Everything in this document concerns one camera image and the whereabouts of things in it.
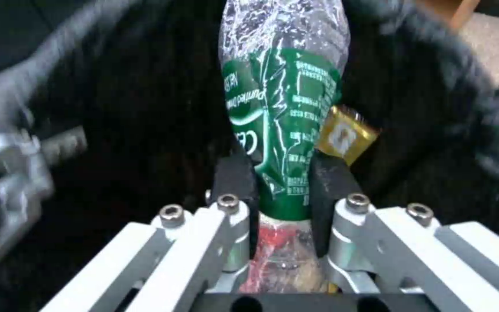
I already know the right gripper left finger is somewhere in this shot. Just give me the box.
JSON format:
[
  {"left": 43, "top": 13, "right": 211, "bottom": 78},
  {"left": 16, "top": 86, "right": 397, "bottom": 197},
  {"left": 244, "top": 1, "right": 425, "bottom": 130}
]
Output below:
[{"left": 28, "top": 153, "right": 260, "bottom": 312}]

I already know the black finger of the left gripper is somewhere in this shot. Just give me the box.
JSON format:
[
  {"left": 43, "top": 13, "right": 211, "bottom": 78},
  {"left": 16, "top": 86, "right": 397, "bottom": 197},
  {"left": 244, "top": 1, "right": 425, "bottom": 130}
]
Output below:
[{"left": 0, "top": 109, "right": 88, "bottom": 260}]

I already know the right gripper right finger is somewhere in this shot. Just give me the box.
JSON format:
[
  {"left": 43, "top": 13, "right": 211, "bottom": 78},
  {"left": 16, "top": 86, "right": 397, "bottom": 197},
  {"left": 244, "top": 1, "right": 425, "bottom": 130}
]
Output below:
[{"left": 309, "top": 156, "right": 499, "bottom": 312}]

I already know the crushed plastic bottle green label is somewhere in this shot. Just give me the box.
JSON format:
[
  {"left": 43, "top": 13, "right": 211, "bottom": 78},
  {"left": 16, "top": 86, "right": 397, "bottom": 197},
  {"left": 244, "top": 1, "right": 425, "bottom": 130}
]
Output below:
[{"left": 217, "top": 0, "right": 351, "bottom": 288}]

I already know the gold foil snack wrapper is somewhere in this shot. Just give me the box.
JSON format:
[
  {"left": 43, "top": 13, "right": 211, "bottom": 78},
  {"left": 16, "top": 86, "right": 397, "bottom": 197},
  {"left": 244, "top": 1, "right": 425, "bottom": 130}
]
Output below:
[{"left": 314, "top": 105, "right": 383, "bottom": 165}]

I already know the brown wooden furniture piece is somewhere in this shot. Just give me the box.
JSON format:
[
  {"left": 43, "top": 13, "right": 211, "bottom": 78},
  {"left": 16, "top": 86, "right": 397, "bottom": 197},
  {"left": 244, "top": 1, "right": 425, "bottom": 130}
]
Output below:
[{"left": 450, "top": 0, "right": 478, "bottom": 29}]

